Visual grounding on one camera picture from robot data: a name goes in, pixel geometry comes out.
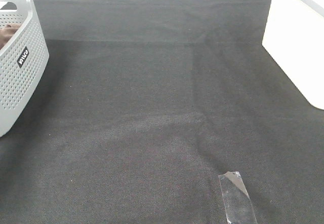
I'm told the brown towel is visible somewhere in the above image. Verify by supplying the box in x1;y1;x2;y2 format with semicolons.
0;23;21;49

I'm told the black table cloth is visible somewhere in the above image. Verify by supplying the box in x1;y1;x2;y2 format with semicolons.
1;0;323;223

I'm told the clear tape strip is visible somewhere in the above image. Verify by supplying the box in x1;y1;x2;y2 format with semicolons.
218;171;257;224

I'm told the white perforated laundry basket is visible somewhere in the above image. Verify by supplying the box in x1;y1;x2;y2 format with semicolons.
1;0;49;135

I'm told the white storage box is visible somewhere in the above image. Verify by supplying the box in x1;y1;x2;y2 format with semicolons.
262;0;323;109

